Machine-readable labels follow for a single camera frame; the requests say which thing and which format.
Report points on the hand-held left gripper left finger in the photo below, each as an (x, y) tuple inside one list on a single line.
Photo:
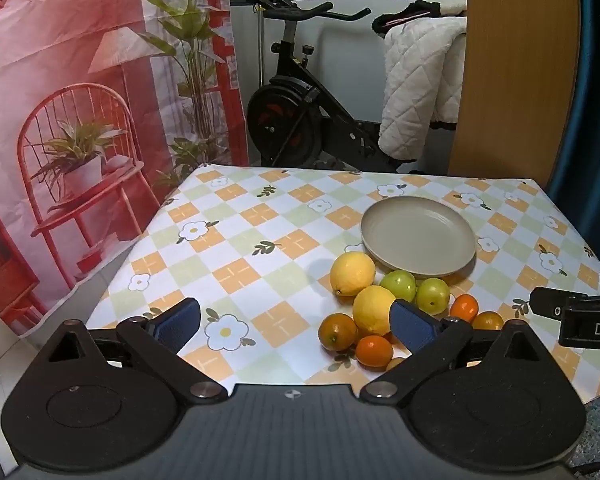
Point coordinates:
[(180, 321)]

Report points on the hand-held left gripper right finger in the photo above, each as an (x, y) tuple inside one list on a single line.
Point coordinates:
[(412, 327)]

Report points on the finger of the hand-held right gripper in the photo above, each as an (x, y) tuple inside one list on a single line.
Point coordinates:
[(547, 301)]

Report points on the green round fruit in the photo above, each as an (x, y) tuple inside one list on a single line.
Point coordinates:
[(397, 285), (432, 296)]

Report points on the yellow lemon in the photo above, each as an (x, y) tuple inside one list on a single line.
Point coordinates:
[(352, 272), (372, 310)]

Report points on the bright orange tangerine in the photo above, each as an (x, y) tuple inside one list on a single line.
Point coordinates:
[(374, 352), (464, 308)]

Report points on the yellow orange tangerine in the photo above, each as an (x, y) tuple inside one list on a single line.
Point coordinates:
[(487, 321)]

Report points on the greenish orange tangerine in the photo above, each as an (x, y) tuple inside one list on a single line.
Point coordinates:
[(337, 332)]

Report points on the beige round plate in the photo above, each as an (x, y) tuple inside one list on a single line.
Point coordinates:
[(417, 235)]

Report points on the checkered floral tablecloth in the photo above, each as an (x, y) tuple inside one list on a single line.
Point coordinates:
[(260, 260)]

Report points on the wooden board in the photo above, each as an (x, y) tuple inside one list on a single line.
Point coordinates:
[(515, 70)]

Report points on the red printed backdrop cloth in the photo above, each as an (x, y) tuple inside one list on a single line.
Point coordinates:
[(80, 110)]

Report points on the white quilted blanket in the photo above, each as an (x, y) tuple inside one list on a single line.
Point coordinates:
[(415, 90)]

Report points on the black exercise bike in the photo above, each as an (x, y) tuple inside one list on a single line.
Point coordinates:
[(290, 110)]

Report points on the black garment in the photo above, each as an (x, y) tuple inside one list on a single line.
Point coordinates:
[(405, 15)]

